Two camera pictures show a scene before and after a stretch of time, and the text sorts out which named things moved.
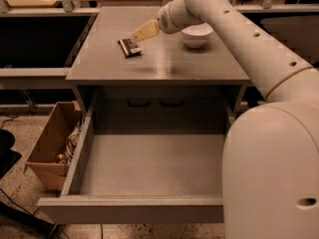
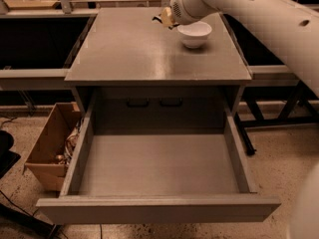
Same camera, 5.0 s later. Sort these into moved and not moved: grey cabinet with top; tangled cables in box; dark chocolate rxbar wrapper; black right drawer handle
Moved: dark chocolate rxbar wrapper
Not moved: grey cabinet with top; tangled cables in box; black right drawer handle
